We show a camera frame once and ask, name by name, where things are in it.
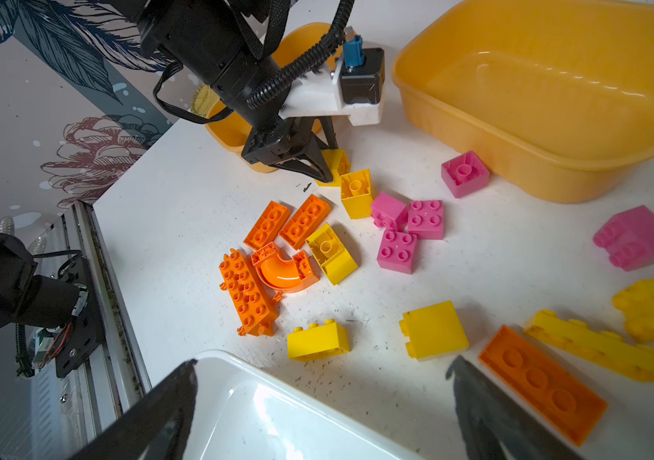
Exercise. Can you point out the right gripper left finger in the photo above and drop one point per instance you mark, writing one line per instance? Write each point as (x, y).
(156, 427)

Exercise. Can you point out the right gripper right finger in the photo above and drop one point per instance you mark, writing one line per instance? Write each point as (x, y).
(493, 425)

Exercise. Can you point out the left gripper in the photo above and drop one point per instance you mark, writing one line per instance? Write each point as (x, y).
(291, 145)

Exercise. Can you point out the yellow lego cube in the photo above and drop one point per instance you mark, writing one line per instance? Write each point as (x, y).
(338, 162)

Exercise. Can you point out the yellow lego hollow brick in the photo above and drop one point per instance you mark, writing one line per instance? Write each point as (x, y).
(357, 194)

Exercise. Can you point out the orange lego brick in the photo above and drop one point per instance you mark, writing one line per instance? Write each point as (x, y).
(566, 404)
(267, 226)

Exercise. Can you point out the yellow lego arch brick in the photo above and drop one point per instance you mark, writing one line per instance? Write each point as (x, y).
(331, 254)

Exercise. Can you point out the orange curved lego piece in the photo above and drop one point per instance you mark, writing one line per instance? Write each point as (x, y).
(284, 275)

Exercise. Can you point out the orange long studded lego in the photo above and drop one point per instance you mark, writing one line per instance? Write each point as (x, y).
(255, 306)

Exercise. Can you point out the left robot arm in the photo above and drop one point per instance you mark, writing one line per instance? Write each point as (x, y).
(229, 45)

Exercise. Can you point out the white tray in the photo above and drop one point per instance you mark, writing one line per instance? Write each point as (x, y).
(242, 412)

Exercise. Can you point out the pink lego cluster brick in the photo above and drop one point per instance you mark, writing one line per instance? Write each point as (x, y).
(389, 213)

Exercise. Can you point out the narrow yellow bin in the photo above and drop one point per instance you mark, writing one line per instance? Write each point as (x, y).
(233, 132)

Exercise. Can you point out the yellow lego slope brick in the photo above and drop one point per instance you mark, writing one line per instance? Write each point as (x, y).
(433, 331)

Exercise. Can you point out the yellow woven coaster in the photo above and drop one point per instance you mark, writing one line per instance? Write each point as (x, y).
(203, 101)

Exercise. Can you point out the pink lego studded brick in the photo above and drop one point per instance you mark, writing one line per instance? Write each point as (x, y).
(426, 219)

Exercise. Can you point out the pink lego lower brick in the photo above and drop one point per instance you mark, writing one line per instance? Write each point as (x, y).
(397, 251)

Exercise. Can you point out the pink lego upside down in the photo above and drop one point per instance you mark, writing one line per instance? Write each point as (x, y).
(465, 174)

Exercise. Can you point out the yellow long flat lego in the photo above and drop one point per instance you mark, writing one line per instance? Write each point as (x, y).
(605, 349)

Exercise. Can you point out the small yellow lego brick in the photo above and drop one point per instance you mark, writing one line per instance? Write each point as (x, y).
(318, 341)

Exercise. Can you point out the pink lego right brick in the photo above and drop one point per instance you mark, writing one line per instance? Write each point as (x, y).
(628, 238)

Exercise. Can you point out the wide yellow bin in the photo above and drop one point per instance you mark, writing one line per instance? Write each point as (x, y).
(557, 97)

